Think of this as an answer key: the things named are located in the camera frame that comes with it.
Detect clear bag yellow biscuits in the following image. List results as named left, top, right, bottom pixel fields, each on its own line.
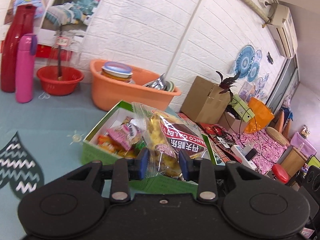
left=132, top=102, right=208, bottom=178

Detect orange nut snack packet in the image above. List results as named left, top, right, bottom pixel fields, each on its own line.
left=97, top=135, right=137, bottom=158

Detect green cardboard box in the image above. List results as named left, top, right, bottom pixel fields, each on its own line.
left=80, top=100, right=226, bottom=196

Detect pink snack bag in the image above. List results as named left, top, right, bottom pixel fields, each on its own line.
left=107, top=123, right=142, bottom=151

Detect white power strip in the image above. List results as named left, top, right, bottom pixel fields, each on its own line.
left=231, top=145, right=257, bottom=171

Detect brown cardboard box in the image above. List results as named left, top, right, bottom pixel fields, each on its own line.
left=180, top=76, right=231, bottom=124

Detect light green small box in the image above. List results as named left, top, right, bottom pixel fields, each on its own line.
left=230, top=95, right=254, bottom=122

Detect orange plastic basin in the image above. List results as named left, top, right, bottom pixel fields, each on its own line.
left=89, top=59, right=182, bottom=111

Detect red round stool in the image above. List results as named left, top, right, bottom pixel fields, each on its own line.
left=271, top=164, right=290, bottom=184

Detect woven round cushion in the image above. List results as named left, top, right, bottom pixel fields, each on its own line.
left=265, top=126, right=290, bottom=146

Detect orange plastic bag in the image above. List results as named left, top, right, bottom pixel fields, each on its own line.
left=244, top=98, right=274, bottom=134

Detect dark red potted plant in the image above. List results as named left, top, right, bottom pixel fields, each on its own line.
left=216, top=71, right=240, bottom=100

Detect wooden side table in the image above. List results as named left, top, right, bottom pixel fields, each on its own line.
left=278, top=146, right=307, bottom=178

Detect steel bowl in basin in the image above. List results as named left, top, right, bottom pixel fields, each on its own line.
left=143, top=74, right=167, bottom=90

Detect blue-lidded food container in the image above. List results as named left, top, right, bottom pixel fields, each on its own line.
left=101, top=61, right=133, bottom=83

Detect purple storage bin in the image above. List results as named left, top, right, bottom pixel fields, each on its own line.
left=290, top=132, right=317, bottom=157

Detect red plastic basin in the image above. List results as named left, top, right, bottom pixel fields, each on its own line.
left=36, top=66, right=84, bottom=96

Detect glass jar with label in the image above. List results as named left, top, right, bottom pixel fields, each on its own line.
left=48, top=31, right=80, bottom=67

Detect pink thermos bottle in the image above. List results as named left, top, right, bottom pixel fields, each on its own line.
left=15, top=34, right=37, bottom=103

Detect white air conditioner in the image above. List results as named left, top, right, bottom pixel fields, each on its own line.
left=267, top=3, right=298, bottom=59

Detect red thermos jug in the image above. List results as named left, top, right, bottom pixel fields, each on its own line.
left=1, top=4, right=36, bottom=93

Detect blue round wall decoration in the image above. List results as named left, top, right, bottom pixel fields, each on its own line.
left=235, top=45, right=255, bottom=79

